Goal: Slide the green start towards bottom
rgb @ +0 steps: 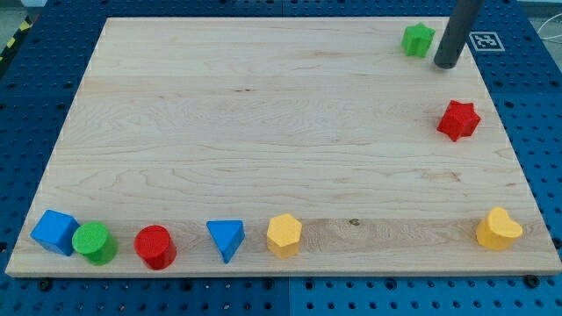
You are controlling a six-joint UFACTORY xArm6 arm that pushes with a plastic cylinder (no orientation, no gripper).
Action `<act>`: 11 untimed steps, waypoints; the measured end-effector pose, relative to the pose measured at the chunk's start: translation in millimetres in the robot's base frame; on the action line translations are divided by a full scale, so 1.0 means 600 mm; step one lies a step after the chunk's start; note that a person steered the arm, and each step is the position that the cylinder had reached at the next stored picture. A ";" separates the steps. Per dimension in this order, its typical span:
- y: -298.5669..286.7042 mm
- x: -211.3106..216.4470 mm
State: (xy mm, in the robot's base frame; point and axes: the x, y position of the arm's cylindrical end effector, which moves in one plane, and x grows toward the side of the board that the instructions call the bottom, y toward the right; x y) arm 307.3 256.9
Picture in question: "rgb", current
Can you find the wooden board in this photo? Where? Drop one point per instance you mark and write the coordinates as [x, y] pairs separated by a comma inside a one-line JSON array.
[[179, 121]]

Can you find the yellow hexagon block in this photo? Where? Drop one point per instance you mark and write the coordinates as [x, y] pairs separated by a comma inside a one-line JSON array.
[[283, 235]]

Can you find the blue triangle block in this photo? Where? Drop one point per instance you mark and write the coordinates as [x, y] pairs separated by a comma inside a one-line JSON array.
[[227, 235]]

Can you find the red cylinder block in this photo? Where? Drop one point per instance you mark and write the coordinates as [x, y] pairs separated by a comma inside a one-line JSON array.
[[155, 247]]

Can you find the green star block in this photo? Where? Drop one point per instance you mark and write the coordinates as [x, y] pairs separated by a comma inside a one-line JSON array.
[[417, 40]]

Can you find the red star block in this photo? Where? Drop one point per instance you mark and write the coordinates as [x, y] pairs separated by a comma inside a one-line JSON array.
[[459, 120]]

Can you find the green cylinder block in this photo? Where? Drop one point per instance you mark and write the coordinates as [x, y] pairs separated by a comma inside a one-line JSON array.
[[95, 242]]

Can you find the yellow heart block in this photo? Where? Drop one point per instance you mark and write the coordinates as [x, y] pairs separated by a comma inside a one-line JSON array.
[[497, 231]]

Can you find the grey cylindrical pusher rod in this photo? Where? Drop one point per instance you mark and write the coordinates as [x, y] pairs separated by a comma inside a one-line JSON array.
[[457, 30]]

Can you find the white fiducial marker tag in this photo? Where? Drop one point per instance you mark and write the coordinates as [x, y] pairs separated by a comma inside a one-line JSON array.
[[486, 41]]

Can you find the blue cube block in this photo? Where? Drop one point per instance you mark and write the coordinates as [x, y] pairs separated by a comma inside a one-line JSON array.
[[54, 232]]

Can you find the yellow black hazard tape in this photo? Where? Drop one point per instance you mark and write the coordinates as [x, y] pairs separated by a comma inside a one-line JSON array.
[[16, 40]]

